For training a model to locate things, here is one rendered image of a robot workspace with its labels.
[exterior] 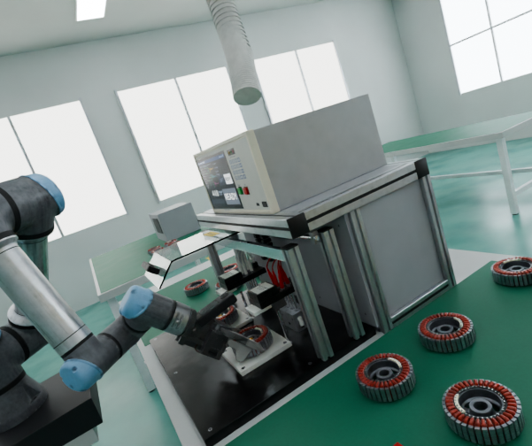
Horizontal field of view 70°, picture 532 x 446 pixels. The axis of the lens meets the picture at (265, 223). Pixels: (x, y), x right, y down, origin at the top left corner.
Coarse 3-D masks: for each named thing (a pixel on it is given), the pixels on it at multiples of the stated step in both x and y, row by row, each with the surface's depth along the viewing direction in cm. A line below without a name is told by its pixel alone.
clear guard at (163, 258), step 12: (216, 228) 127; (192, 240) 121; (204, 240) 114; (216, 240) 109; (156, 252) 121; (168, 252) 115; (180, 252) 109; (192, 252) 105; (156, 264) 115; (168, 264) 103; (156, 276) 109
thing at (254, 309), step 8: (256, 288) 102; (264, 288) 100; (272, 288) 99; (288, 288) 101; (256, 296) 98; (264, 296) 98; (272, 296) 99; (280, 296) 100; (288, 296) 105; (256, 304) 100; (264, 304) 98; (288, 304) 108; (296, 304) 103; (256, 312) 98
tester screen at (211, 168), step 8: (208, 160) 115; (216, 160) 109; (224, 160) 104; (200, 168) 124; (208, 168) 117; (216, 168) 111; (224, 168) 106; (208, 176) 120; (216, 176) 114; (208, 184) 123; (216, 184) 117; (232, 184) 105; (208, 192) 126
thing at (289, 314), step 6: (282, 312) 107; (288, 312) 104; (294, 312) 103; (300, 312) 103; (282, 318) 109; (288, 318) 105; (294, 318) 102; (288, 324) 107; (294, 324) 103; (300, 330) 103
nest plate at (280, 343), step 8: (280, 336) 102; (272, 344) 99; (280, 344) 98; (288, 344) 97; (224, 352) 103; (232, 352) 102; (264, 352) 97; (272, 352) 95; (280, 352) 96; (232, 360) 98; (248, 360) 95; (256, 360) 94; (264, 360) 94; (240, 368) 93; (248, 368) 92
